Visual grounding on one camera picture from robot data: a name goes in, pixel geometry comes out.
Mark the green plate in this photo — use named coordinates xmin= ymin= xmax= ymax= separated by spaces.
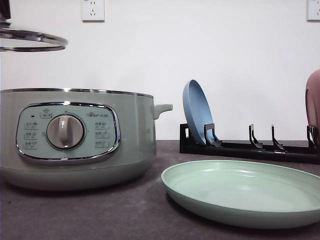
xmin=161 ymin=159 xmax=320 ymax=229

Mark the white wall socket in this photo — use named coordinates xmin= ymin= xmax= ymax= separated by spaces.
xmin=82 ymin=0 xmax=105 ymax=23
xmin=307 ymin=0 xmax=320 ymax=23

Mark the glass lid with green knob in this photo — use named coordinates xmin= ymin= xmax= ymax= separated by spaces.
xmin=0 ymin=20 xmax=68 ymax=52

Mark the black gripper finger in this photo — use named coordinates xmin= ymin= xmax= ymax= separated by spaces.
xmin=0 ymin=0 xmax=11 ymax=20

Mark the blue plate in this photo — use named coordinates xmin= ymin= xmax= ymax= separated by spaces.
xmin=183 ymin=79 xmax=214 ymax=145

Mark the white wall socket right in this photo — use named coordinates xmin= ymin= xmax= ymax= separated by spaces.
xmin=307 ymin=0 xmax=320 ymax=23

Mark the green electric steamer pot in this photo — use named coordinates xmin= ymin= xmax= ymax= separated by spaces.
xmin=0 ymin=88 xmax=173 ymax=191

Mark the pink plate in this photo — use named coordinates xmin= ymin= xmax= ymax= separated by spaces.
xmin=305 ymin=69 xmax=320 ymax=131

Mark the black dish rack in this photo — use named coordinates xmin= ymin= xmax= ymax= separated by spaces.
xmin=179 ymin=123 xmax=320 ymax=164

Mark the white wall socket left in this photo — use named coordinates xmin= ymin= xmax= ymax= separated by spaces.
xmin=82 ymin=0 xmax=105 ymax=23

